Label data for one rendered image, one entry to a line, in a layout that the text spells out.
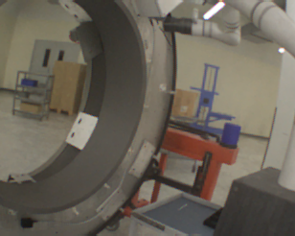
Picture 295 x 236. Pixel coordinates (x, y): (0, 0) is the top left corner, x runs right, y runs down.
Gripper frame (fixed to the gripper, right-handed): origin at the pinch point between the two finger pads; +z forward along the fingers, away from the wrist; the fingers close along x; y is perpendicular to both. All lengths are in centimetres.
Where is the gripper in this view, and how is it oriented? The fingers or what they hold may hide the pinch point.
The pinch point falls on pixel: (149, 17)
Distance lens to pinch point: 115.1
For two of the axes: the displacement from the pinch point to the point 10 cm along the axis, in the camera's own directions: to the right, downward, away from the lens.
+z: -9.7, -1.5, 2.1
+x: 2.5, -7.4, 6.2
